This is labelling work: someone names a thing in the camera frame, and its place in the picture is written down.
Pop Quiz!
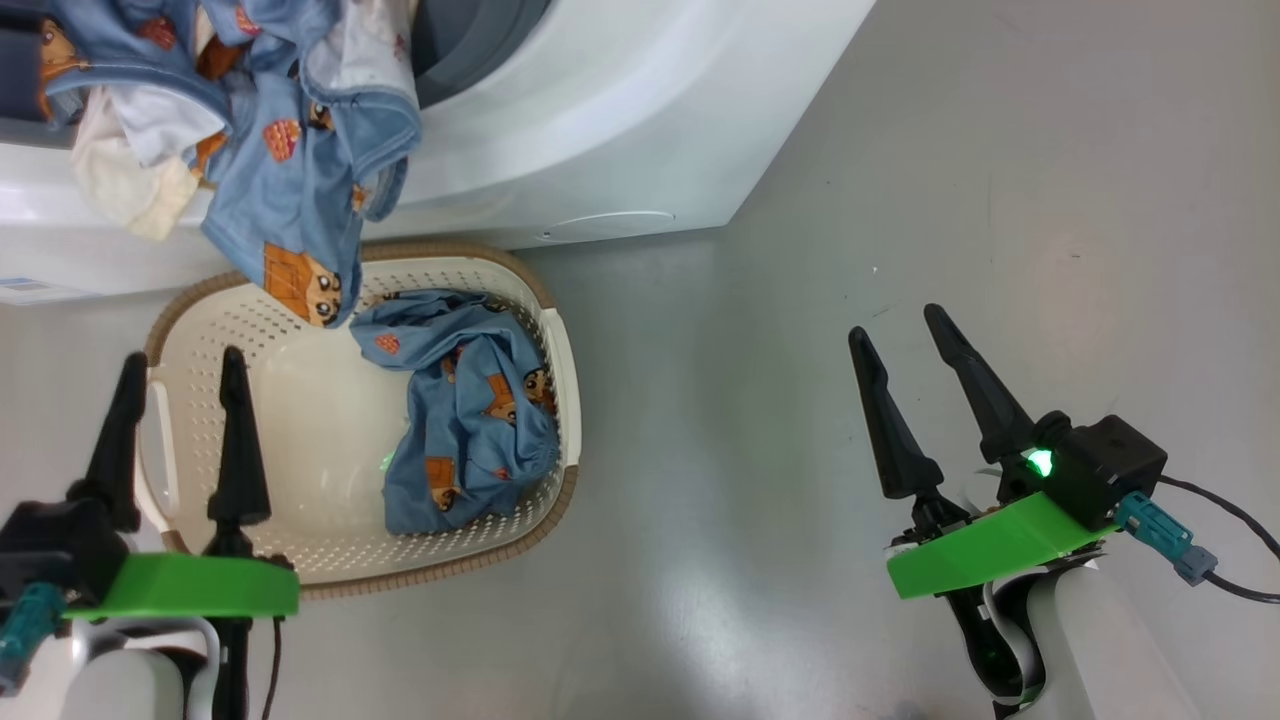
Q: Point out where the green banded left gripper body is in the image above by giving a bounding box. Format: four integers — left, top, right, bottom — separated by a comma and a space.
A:
64, 552, 300, 622

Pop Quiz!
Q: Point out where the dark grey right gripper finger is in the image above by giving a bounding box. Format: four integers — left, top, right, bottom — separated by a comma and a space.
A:
847, 325, 946, 502
922, 303, 1042, 467

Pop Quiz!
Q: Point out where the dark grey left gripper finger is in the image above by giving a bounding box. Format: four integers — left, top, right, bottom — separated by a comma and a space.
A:
67, 351, 150, 534
206, 345, 274, 557

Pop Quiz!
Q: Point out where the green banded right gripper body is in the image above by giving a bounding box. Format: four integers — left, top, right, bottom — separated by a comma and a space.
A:
885, 488, 1114, 601

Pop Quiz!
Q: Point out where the blue cartoon print garment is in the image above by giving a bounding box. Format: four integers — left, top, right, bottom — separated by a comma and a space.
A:
349, 289, 562, 537

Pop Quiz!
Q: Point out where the blue cartoon garment cream lining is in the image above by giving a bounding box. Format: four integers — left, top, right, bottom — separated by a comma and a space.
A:
38, 0, 423, 330

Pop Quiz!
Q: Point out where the dark round glass washer door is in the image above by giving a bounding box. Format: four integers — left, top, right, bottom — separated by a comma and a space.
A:
0, 25, 51, 126

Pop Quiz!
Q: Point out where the white front-load washing machine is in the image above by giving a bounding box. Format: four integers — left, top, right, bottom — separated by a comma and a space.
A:
0, 0, 879, 303

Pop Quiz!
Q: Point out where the cream perforated laundry basket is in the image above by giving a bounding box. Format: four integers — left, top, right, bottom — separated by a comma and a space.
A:
138, 240, 584, 601

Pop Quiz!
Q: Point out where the blue white energy label sticker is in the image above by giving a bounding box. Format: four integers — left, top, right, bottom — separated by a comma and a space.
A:
0, 274, 77, 305

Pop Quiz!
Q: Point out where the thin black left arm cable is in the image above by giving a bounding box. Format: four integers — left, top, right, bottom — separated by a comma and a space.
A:
260, 614, 288, 720

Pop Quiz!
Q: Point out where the teal left camera cable connector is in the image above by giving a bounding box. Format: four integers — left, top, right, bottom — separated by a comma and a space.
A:
0, 582, 68, 697

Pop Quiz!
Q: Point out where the teal camera cable connector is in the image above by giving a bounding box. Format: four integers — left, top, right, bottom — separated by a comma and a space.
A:
1113, 491, 1220, 587
0, 582, 68, 697

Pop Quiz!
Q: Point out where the teal right camera cable connector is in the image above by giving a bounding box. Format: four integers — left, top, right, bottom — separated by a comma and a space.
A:
1113, 491, 1220, 587

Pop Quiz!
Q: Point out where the black right camera cable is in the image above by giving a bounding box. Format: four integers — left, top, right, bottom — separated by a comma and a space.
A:
1153, 476, 1280, 605

